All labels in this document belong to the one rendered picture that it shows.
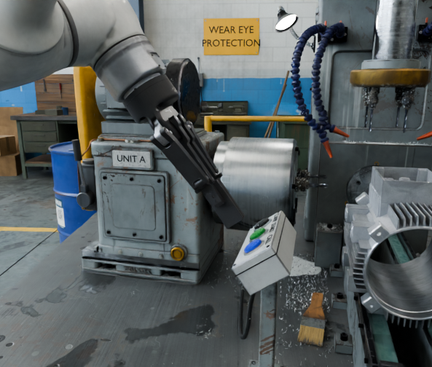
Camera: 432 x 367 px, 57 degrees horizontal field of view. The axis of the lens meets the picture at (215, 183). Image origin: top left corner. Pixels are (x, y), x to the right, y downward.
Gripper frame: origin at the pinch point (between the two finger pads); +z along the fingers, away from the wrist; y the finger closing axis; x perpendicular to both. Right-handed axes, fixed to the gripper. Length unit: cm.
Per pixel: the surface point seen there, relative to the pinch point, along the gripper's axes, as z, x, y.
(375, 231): 17.2, -15.6, 6.9
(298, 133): 32, 22, 455
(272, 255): 9.4, -2.9, -3.6
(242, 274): 9.8, 2.6, -3.5
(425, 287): 33.9, -16.8, 15.4
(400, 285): 32.7, -13.3, 17.5
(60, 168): -55, 137, 171
